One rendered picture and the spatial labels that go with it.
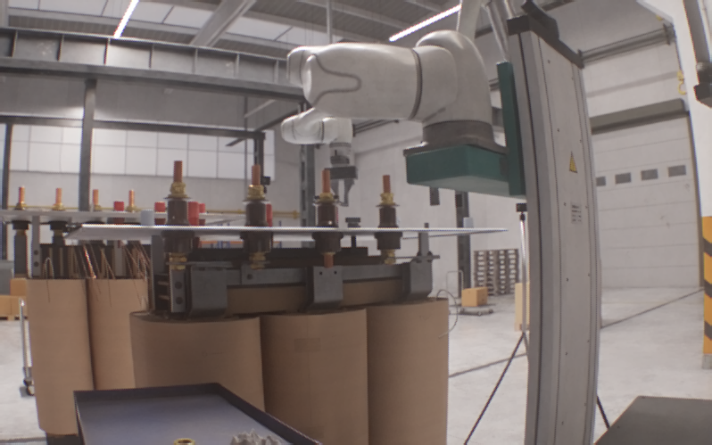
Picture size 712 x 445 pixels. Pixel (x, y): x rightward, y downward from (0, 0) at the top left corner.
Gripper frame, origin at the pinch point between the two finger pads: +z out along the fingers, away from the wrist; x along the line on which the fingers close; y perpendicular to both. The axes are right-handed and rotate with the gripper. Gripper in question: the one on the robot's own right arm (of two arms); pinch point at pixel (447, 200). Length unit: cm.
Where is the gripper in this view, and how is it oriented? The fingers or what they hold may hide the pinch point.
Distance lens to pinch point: 160.3
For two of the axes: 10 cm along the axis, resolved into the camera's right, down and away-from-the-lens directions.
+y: 6.9, -0.7, -7.2
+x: 7.2, 0.3, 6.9
